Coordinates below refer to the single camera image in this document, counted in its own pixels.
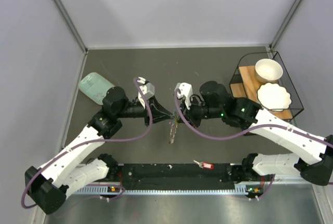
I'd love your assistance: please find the black wire rack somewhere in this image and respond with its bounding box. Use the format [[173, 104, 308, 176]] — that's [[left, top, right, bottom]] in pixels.
[[229, 51, 304, 122]]

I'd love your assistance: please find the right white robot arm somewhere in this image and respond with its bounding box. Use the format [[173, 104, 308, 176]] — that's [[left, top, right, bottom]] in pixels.
[[174, 81, 332, 186]]

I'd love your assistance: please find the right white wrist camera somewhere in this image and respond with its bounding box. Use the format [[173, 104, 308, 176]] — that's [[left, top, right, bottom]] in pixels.
[[175, 82, 193, 110]]

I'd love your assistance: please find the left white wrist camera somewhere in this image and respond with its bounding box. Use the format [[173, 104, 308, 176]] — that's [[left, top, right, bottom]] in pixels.
[[137, 77, 155, 109]]

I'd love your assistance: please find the wooden shelf board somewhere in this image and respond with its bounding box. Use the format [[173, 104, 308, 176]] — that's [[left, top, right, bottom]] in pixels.
[[230, 83, 247, 98], [238, 65, 292, 121]]

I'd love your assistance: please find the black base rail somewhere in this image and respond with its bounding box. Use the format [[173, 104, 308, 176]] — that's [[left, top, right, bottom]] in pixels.
[[119, 163, 247, 190]]

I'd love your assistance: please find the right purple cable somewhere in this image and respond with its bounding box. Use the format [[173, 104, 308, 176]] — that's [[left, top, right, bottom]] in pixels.
[[173, 88, 333, 149]]

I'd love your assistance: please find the cream ceramic bowl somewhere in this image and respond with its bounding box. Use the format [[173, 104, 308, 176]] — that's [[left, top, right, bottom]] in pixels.
[[254, 59, 283, 83]]

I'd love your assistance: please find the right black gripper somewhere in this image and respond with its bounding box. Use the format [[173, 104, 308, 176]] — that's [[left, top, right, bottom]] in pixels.
[[177, 94, 224, 128]]

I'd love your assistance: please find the mint green rectangular tray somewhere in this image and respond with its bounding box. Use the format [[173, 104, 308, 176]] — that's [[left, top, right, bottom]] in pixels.
[[79, 72, 114, 106]]

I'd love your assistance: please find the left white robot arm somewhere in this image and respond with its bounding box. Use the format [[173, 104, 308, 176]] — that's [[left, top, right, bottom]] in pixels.
[[21, 83, 173, 214]]

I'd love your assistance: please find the lower wooden shelf board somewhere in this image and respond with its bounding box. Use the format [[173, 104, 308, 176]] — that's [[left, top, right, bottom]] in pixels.
[[230, 83, 247, 98]]

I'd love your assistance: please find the red capped key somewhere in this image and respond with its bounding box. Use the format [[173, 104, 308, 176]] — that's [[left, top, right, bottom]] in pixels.
[[193, 160, 214, 170]]

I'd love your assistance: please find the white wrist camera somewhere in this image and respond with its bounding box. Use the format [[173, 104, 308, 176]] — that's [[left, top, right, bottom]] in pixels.
[[137, 77, 155, 109], [175, 82, 193, 110]]

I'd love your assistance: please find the metal keyring with blue handle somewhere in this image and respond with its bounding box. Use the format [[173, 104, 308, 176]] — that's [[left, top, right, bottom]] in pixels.
[[169, 115, 178, 144]]

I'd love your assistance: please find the white scalloped plate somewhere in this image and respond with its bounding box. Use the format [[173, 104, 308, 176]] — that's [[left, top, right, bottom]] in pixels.
[[257, 83, 292, 112]]

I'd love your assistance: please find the white slotted cable duct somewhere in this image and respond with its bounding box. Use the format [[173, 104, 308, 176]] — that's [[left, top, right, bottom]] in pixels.
[[74, 185, 249, 195]]

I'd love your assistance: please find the upper wooden shelf board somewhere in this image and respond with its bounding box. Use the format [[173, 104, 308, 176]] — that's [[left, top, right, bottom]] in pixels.
[[238, 65, 292, 121]]

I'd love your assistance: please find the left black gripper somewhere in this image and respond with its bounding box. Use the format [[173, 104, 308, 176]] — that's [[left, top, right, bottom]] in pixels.
[[116, 96, 174, 126]]

